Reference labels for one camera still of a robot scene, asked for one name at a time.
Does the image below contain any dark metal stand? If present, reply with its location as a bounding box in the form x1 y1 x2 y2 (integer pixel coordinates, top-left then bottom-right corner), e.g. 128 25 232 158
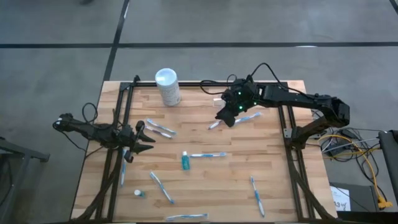
0 136 51 224

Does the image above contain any white paper sheet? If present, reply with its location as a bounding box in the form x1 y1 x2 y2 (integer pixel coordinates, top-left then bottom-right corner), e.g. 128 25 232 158
330 185 351 212

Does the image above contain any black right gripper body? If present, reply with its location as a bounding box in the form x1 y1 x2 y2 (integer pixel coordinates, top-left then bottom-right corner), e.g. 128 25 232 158
215 79 259 128

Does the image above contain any black equipment stand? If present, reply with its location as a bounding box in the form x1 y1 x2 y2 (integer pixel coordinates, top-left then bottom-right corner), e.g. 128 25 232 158
377 129 398 206

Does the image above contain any black floor cable bundle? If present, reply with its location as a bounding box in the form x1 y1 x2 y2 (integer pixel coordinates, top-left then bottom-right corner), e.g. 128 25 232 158
319 126 382 164

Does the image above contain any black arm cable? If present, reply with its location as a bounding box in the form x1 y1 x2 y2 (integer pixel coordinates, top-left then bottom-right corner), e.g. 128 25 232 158
81 102 100 125
200 62 318 100

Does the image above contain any black aluminium table frame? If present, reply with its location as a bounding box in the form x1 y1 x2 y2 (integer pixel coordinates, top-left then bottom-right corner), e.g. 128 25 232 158
73 81 338 222

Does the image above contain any yellow floor cable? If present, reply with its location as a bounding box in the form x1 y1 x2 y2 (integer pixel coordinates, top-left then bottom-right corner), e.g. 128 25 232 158
318 133 393 209

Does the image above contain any blue toothbrush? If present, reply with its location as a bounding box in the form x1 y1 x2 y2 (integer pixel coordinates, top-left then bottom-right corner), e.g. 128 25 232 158
234 111 262 124
120 148 128 188
165 213 209 222
249 175 266 218
188 151 228 159
146 118 177 136
149 170 175 205

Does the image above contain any white wipes canister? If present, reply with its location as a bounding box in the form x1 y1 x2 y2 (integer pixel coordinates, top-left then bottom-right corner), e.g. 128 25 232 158
154 67 182 108

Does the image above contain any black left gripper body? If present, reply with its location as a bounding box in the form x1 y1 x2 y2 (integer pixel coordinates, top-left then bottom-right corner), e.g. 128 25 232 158
119 120 146 164

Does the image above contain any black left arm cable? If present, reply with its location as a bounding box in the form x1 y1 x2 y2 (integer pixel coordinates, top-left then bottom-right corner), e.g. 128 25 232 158
81 102 100 125

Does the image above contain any purple toothbrush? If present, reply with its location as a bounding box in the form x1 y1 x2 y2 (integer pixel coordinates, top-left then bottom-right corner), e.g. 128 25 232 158
144 124 174 139
207 119 223 131

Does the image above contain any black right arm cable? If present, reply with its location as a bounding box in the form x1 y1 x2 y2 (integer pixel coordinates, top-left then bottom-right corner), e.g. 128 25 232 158
200 62 318 100

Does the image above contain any dark grey case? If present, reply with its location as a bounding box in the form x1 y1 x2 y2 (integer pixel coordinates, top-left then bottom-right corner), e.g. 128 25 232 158
328 182 379 213

